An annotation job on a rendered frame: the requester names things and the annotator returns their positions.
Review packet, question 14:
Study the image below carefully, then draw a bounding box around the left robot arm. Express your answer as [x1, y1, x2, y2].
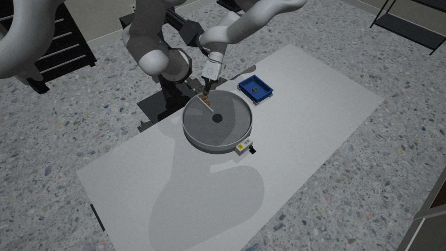
[199, 0, 307, 63]

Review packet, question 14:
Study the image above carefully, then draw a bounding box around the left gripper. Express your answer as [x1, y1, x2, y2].
[201, 59, 222, 91]

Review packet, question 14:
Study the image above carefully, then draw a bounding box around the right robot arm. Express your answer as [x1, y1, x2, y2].
[0, 0, 189, 82]

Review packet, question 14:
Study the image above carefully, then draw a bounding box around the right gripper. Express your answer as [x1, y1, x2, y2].
[14, 64, 50, 94]

